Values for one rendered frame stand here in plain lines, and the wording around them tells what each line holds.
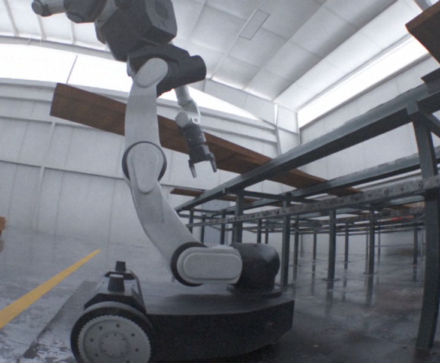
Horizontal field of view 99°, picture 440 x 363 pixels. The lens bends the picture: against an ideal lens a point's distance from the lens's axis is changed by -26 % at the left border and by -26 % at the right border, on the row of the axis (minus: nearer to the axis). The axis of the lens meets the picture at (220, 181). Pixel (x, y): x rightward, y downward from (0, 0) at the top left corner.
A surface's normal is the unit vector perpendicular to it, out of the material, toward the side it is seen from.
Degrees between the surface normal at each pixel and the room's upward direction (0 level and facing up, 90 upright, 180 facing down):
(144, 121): 90
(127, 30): 124
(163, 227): 90
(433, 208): 90
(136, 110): 114
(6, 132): 87
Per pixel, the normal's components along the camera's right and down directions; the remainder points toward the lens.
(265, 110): 0.36, -0.19
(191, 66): 0.49, 0.17
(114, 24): -0.34, 0.35
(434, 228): -0.93, -0.14
